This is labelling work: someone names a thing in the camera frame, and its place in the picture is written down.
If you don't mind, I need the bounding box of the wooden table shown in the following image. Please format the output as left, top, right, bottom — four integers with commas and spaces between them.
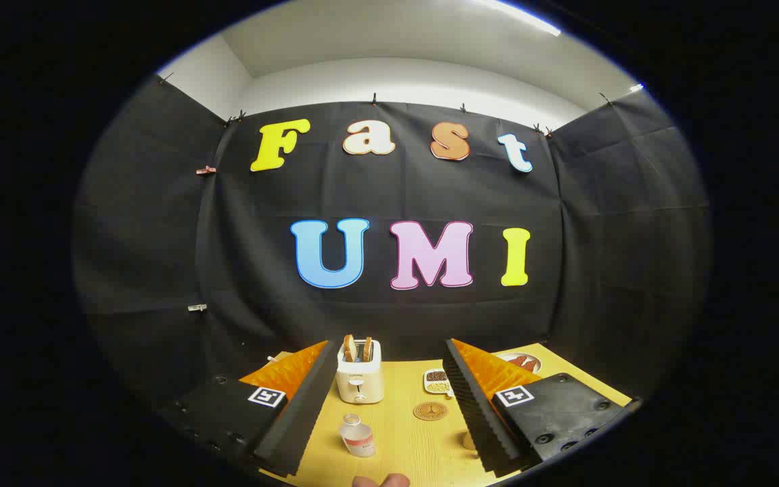
241, 342, 634, 487

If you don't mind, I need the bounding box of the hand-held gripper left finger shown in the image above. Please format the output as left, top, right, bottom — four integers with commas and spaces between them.
160, 340, 343, 478

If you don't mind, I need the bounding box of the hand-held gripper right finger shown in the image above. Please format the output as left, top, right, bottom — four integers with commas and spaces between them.
442, 338, 634, 474

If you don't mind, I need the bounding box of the white plate with red meat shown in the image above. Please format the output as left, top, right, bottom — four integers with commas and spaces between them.
494, 352, 542, 375

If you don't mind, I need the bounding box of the white toaster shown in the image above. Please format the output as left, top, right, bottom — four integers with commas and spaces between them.
335, 340, 385, 405

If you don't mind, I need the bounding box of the clear bottle with red label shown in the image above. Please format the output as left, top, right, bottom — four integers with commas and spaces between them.
339, 414, 377, 459

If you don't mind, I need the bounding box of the white divided dish with beans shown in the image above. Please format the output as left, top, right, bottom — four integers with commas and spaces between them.
423, 369, 454, 396

